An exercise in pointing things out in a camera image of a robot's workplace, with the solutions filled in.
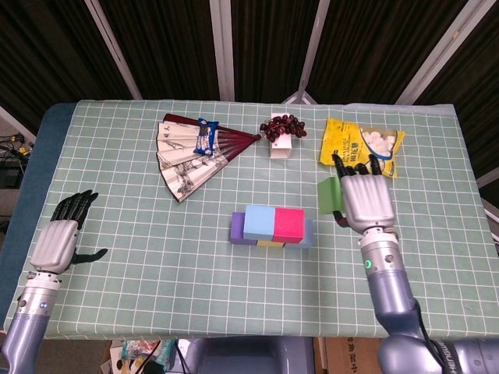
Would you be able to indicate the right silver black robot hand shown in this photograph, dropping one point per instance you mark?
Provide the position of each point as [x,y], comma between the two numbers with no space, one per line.
[366,202]

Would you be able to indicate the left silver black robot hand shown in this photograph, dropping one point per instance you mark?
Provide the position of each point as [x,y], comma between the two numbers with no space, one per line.
[54,245]

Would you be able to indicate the green foam cube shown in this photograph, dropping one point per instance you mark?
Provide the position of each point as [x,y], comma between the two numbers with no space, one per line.
[329,195]

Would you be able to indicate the magenta foam cube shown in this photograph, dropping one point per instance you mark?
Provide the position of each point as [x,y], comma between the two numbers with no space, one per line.
[288,225]

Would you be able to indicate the yellow foam cube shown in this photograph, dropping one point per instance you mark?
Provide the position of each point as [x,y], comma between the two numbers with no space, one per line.
[270,244]

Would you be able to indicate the purple foam cube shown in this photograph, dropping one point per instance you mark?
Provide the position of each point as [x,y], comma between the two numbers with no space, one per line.
[238,230]

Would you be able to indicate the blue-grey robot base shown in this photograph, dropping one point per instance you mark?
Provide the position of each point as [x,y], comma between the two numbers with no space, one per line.
[249,356]

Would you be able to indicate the yellow marshmallow bag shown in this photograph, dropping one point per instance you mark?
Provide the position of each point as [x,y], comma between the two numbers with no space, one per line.
[343,140]

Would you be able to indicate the white paper box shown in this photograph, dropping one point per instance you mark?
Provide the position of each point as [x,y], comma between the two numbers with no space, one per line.
[281,150]

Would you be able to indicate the dark red grape bunch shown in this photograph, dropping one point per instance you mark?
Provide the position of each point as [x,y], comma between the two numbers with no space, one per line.
[282,126]

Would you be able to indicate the green checked tablecloth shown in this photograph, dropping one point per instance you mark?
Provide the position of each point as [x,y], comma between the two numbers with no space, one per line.
[175,296]

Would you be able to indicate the colourful printed packaging pile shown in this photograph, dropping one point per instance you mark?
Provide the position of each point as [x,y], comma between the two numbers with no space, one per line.
[132,354]

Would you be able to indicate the painted paper folding fan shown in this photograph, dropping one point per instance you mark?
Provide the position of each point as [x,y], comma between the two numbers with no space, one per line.
[179,171]

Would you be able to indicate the blue snack packet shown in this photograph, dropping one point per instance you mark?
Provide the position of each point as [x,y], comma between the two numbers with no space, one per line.
[206,136]

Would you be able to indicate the dark pleated curtain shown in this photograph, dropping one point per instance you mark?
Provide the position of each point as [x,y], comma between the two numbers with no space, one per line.
[175,46]

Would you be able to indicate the white metal frame bar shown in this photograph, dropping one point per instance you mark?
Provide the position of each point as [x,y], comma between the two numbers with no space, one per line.
[489,177]
[19,124]

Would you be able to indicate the white metal frame post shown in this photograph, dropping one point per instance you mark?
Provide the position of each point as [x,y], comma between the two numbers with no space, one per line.
[115,54]
[223,50]
[437,50]
[316,39]

